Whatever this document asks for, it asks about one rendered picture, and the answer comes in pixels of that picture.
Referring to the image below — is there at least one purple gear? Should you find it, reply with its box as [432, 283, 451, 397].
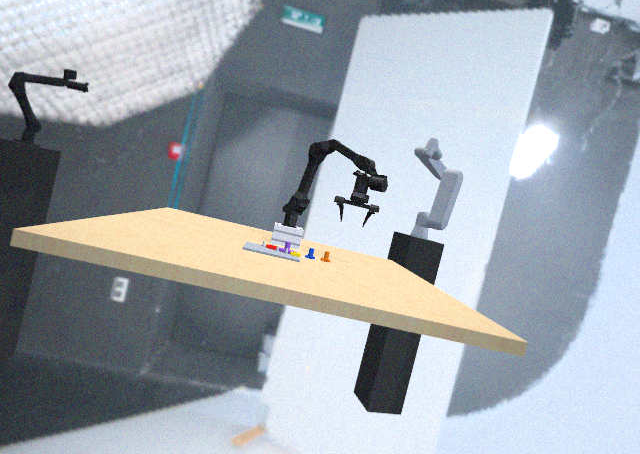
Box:
[279, 242, 294, 254]

